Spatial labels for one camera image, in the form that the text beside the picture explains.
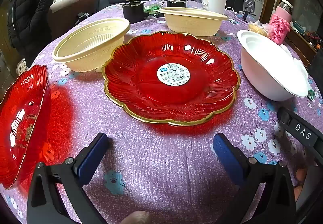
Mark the large white foam bowl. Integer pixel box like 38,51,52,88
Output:
237,30,308,102

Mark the large red gold-rimmed plate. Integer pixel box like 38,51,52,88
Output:
1,64,51,189

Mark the red flower plate with sticker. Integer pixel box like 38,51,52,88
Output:
102,31,240,126

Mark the cream plastic bowl ribbed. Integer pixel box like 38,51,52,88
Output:
52,17,130,72

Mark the cream plastic bowl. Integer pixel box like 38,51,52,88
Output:
158,7,228,37

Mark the operator hand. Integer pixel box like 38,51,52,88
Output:
120,211,152,224

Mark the white work glove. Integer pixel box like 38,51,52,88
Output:
280,44,315,100

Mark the wooden side cabinet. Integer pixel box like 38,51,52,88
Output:
285,29,318,69

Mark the bagged bread snack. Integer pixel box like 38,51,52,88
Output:
248,20,274,38

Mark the pink sleeved thermos bottle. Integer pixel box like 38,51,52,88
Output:
269,0,293,45

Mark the white plastic jar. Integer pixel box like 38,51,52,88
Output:
202,0,227,14

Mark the person in black jacket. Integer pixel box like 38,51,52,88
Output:
7,0,54,68

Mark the black motor device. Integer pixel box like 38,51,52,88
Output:
165,0,186,7

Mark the green wrapped item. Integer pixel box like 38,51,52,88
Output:
144,3,162,16

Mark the black cylinder with wooden knob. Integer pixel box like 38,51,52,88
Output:
122,0,145,24

